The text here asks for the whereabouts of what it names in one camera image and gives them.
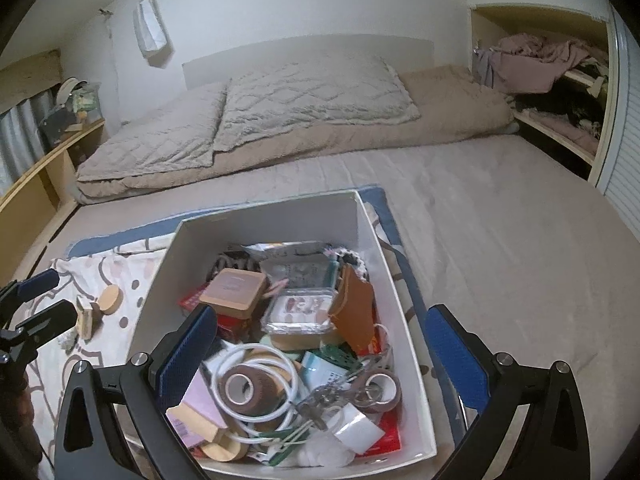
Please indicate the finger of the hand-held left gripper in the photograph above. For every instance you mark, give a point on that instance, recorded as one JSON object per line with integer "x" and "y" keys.
{"x": 52, "y": 320}
{"x": 37, "y": 282}

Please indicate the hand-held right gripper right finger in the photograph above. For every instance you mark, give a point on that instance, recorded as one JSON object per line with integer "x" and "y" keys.
{"x": 456, "y": 357}

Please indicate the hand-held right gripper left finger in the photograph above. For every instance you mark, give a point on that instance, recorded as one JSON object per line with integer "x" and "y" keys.
{"x": 185, "y": 355}

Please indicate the brown tape roll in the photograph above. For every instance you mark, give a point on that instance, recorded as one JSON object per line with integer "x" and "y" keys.
{"x": 392, "y": 392}
{"x": 262, "y": 385}

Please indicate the orange leather piece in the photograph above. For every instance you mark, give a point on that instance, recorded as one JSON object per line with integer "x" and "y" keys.
{"x": 355, "y": 310}

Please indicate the white cardboard box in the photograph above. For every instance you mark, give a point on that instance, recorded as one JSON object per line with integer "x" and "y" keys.
{"x": 280, "y": 220}

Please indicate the wooden stamp block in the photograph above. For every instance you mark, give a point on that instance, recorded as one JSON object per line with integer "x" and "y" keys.
{"x": 89, "y": 317}

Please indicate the pink sticky note pad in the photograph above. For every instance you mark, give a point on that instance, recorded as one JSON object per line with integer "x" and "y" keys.
{"x": 197, "y": 400}

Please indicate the red cardboard box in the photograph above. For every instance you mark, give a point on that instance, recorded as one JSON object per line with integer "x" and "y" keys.
{"x": 227, "y": 327}

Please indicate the thick round wooden coaster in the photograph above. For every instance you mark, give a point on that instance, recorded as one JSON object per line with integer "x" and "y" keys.
{"x": 110, "y": 299}

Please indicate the yellow paper packet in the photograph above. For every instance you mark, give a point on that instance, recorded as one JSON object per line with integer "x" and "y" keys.
{"x": 192, "y": 427}

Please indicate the tan square case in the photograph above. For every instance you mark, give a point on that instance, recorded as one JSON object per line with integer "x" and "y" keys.
{"x": 232, "y": 290}

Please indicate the printed blanket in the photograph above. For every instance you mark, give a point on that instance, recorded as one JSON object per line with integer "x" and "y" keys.
{"x": 120, "y": 270}

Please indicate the long wooden shelf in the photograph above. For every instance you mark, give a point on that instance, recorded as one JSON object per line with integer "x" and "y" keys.
{"x": 40, "y": 185}

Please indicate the red flat packet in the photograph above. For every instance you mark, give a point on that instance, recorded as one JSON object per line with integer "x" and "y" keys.
{"x": 392, "y": 437}

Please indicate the small round wooden lid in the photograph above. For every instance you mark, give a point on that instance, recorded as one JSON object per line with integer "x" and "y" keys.
{"x": 225, "y": 450}

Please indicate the black and white striped cloth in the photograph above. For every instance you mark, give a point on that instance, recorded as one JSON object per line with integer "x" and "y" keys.
{"x": 235, "y": 262}

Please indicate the small cardboard box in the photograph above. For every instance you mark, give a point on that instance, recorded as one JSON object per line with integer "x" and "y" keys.
{"x": 295, "y": 341}

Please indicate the green perforated strip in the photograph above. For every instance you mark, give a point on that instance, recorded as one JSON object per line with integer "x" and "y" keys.
{"x": 340, "y": 357}

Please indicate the white plastic piece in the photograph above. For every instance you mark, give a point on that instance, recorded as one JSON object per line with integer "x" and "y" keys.
{"x": 357, "y": 427}

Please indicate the foil tray with clear lid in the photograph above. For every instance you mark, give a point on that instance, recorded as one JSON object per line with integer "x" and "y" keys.
{"x": 300, "y": 310}

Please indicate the blue and white packet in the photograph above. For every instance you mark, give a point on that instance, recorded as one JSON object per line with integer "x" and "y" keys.
{"x": 317, "y": 367}

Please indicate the green clothes pegs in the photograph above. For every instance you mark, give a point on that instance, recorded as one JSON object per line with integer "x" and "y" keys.
{"x": 282, "y": 447}

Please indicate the flat silver foil pouch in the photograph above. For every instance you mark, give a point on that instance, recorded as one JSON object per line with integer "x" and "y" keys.
{"x": 292, "y": 262}

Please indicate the bed mattress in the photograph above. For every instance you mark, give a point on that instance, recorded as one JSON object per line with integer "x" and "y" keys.
{"x": 500, "y": 220}

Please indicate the white crochet piece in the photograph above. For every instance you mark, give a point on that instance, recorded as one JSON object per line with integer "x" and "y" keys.
{"x": 350, "y": 257}

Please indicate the dark bag on shelf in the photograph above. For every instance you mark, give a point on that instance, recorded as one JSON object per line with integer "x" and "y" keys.
{"x": 60, "y": 125}

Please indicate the white cotton wad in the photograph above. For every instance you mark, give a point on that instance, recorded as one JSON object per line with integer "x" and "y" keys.
{"x": 322, "y": 455}

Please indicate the grey quilted pillow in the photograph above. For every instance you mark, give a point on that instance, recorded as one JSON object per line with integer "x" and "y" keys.
{"x": 150, "y": 135}
{"x": 310, "y": 95}

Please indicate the beige fleece blanket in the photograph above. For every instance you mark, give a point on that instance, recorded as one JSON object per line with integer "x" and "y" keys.
{"x": 450, "y": 105}

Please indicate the white ribbed sliding door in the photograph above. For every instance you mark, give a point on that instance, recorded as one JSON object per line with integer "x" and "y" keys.
{"x": 622, "y": 150}

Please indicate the dark clothes pile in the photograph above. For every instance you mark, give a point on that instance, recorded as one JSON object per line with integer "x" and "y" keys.
{"x": 555, "y": 102}

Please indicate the white headboard panel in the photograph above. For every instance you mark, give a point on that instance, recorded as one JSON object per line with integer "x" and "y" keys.
{"x": 210, "y": 67}

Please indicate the white hanging paper bag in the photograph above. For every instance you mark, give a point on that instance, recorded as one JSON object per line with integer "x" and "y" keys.
{"x": 150, "y": 27}

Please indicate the pink clothes pile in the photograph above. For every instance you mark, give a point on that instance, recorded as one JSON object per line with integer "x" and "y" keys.
{"x": 530, "y": 60}

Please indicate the wooden wardrobe shelf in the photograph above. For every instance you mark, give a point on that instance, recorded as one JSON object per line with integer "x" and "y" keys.
{"x": 480, "y": 25}

